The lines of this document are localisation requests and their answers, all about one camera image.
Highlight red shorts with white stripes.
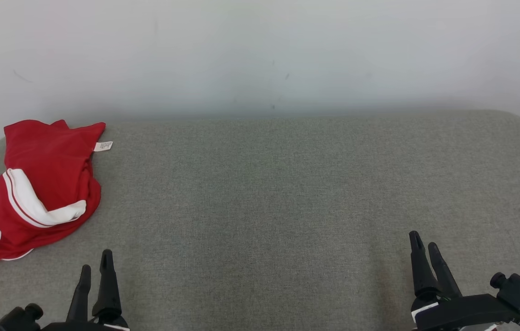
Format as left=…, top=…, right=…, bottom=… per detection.
left=0, top=119, right=114, bottom=264

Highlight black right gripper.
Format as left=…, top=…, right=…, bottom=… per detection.
left=408, top=231, right=520, bottom=331

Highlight grey fabric sofa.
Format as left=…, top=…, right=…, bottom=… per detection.
left=0, top=109, right=520, bottom=331

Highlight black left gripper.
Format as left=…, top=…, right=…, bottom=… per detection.
left=39, top=250, right=131, bottom=331

